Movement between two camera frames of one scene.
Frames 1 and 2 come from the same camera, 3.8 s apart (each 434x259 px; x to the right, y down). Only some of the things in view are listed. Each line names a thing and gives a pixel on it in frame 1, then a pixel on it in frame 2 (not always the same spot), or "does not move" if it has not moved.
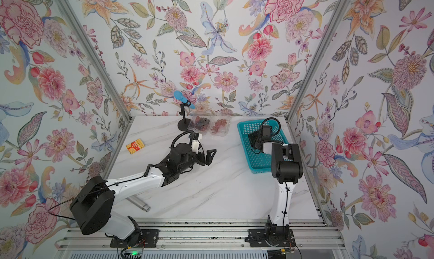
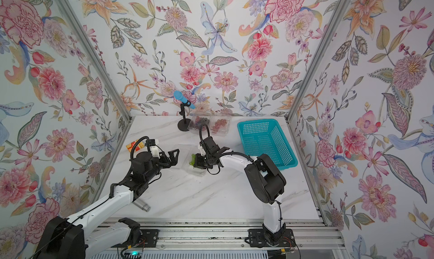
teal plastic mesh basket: [259, 163] does not move
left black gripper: [208, 159] → [173, 160]
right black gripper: [251, 136] → [198, 162]
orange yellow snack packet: [135, 146] does not move
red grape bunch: [219, 122] does not move
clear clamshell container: [220, 125] does not move
